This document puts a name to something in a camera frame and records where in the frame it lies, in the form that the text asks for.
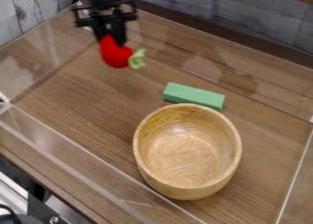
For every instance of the clear acrylic tray walls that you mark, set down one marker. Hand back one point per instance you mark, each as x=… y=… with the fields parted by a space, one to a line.
x=68 y=123

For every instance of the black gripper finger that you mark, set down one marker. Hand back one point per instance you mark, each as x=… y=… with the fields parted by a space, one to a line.
x=99 y=29
x=118 y=31

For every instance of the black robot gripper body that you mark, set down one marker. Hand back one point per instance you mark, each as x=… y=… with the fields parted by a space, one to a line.
x=99 y=10

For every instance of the red felt strawberry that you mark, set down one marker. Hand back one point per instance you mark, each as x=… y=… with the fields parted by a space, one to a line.
x=121 y=57

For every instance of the black metal bracket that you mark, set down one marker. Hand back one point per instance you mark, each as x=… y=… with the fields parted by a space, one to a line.
x=42 y=212

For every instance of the wooden oval bowl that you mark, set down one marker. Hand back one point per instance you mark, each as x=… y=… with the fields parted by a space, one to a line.
x=187 y=150

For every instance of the green foam block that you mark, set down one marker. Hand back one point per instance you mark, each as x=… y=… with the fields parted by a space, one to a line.
x=185 y=94

